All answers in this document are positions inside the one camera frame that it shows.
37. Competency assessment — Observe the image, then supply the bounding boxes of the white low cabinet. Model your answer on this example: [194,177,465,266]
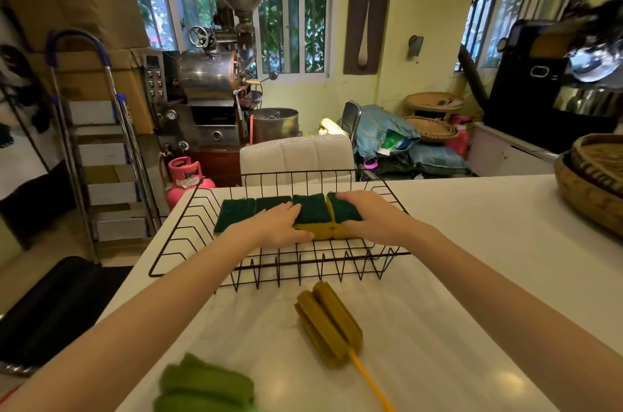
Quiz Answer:
[466,122,560,178]

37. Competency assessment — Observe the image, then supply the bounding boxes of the white padded chair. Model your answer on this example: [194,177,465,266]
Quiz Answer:
[239,134,356,187]

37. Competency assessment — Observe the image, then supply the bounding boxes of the green sponge bottle brush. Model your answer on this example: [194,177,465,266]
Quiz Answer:
[154,353,260,412]

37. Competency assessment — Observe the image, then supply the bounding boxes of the green yellow scrub sponge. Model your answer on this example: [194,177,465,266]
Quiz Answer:
[325,192,364,240]
[214,198,257,235]
[291,193,336,241]
[255,196,293,214]

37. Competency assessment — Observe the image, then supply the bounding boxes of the steel cooling drum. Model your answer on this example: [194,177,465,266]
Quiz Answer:
[250,107,300,144]

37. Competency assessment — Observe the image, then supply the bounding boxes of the person's left hand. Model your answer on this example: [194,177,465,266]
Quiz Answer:
[221,202,315,252]

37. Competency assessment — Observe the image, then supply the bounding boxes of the black roaster machine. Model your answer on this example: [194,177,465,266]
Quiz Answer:
[483,0,623,154]

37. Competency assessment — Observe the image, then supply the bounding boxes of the round woven tray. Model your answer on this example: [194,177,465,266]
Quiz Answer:
[404,116,458,143]
[404,92,466,113]

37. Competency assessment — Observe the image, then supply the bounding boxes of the person's left forearm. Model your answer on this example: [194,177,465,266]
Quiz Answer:
[0,228,259,412]

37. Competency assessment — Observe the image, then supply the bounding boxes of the stack of cardboard boxes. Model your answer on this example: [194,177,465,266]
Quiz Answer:
[0,0,156,136]

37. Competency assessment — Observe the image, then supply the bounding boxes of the person's right forearm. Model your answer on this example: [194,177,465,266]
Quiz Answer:
[401,222,623,412]

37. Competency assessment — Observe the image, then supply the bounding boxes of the black cushioned seat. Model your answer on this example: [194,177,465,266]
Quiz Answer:
[0,256,134,376]

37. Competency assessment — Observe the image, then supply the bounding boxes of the barred side window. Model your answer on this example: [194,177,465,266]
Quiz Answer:
[454,0,531,73]

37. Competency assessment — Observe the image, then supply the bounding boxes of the white framed window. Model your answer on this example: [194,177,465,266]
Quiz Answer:
[114,0,338,84]

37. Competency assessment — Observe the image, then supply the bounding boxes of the pink gas cylinder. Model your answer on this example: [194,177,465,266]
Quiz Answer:
[164,156,216,211]

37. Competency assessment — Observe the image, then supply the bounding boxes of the black wire basket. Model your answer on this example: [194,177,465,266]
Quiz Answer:
[148,169,412,292]

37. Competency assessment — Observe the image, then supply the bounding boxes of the blue grey cushion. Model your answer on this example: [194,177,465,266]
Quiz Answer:
[408,143,469,172]

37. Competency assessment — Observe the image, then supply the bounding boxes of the blue sack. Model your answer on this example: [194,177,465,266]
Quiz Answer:
[355,104,420,159]

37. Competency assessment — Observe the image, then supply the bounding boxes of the brown spoon wall art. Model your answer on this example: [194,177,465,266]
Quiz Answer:
[343,0,397,76]

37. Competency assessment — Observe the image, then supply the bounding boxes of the large woven basket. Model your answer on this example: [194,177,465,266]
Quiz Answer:
[554,133,623,238]

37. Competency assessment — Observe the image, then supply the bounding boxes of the person's right hand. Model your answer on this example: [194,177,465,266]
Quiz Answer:
[335,190,425,249]

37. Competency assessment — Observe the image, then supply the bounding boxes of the grey metal chair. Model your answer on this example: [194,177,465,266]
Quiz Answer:
[341,100,362,142]

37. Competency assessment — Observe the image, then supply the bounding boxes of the metal step ladder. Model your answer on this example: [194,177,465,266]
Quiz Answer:
[45,29,163,261]

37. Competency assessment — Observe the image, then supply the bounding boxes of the steel coffee roaster machine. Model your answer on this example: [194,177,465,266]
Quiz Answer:
[142,0,301,186]

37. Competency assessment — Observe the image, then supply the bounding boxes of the yellow sponge bottle brush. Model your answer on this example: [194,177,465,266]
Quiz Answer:
[294,280,396,412]

